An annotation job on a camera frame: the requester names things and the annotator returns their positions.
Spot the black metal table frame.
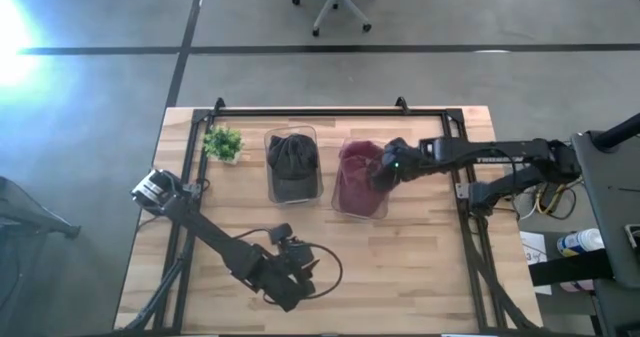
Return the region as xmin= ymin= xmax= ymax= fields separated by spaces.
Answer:
xmin=119 ymin=96 xmax=542 ymax=336

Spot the green plant in white pot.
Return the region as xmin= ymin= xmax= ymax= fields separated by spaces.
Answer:
xmin=202 ymin=125 xmax=245 ymax=167

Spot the clear plastic bin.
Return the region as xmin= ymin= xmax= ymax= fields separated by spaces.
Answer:
xmin=329 ymin=136 xmax=391 ymax=222
xmin=263 ymin=125 xmax=325 ymax=207

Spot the white canister with blue label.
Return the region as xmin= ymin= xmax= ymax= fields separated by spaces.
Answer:
xmin=556 ymin=228 xmax=606 ymax=258

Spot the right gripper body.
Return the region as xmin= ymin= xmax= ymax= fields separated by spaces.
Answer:
xmin=370 ymin=136 xmax=431 ymax=191

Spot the yellow cable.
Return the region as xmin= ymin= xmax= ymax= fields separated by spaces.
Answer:
xmin=534 ymin=182 xmax=577 ymax=217

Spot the white paper sheet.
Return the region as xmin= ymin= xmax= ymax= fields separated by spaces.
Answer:
xmin=519 ymin=230 xmax=554 ymax=296

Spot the grey cart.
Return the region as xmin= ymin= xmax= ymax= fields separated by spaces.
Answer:
xmin=570 ymin=129 xmax=640 ymax=337

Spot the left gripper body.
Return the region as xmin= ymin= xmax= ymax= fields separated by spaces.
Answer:
xmin=274 ymin=240 xmax=314 ymax=281

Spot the dark side table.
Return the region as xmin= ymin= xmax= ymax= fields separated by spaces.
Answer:
xmin=0 ymin=175 xmax=81 ymax=337

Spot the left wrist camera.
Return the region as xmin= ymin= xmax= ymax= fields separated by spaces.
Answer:
xmin=269 ymin=223 xmax=294 ymax=246

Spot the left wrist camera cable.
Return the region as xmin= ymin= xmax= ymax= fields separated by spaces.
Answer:
xmin=234 ymin=226 xmax=344 ymax=301

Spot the black pole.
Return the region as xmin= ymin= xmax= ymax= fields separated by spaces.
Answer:
xmin=594 ymin=112 xmax=640 ymax=151

